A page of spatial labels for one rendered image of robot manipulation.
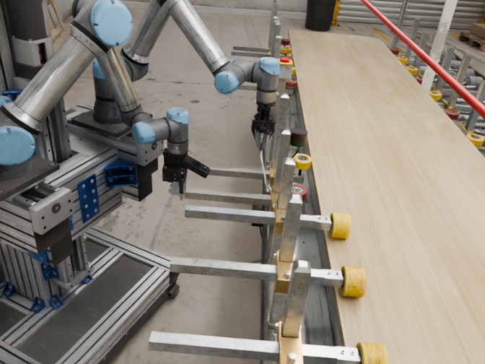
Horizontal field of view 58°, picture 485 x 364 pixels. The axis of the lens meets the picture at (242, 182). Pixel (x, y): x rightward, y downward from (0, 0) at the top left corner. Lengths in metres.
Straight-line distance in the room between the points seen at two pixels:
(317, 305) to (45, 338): 1.14
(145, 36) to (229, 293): 1.40
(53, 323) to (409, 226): 1.50
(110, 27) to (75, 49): 0.11
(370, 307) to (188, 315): 1.29
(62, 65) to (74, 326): 1.20
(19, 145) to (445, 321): 1.21
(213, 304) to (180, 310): 0.18
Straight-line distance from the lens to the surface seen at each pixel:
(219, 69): 1.51
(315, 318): 1.58
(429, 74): 3.05
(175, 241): 2.79
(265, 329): 1.41
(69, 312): 2.17
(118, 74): 1.50
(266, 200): 1.66
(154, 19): 1.73
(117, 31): 1.29
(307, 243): 1.86
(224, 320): 2.35
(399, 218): 1.64
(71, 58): 1.29
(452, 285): 1.44
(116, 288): 2.23
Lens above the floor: 1.78
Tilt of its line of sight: 32 degrees down
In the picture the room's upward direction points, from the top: 5 degrees clockwise
